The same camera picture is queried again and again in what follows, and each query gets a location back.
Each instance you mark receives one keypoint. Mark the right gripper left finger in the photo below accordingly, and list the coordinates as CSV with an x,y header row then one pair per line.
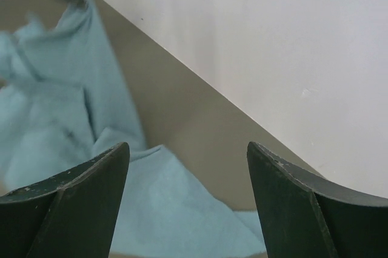
x,y
71,214

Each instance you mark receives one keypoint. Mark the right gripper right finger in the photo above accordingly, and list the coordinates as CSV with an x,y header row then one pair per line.
x,y
305,215

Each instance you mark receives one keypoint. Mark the light blue t shirt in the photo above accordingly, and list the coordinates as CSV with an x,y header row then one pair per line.
x,y
66,101

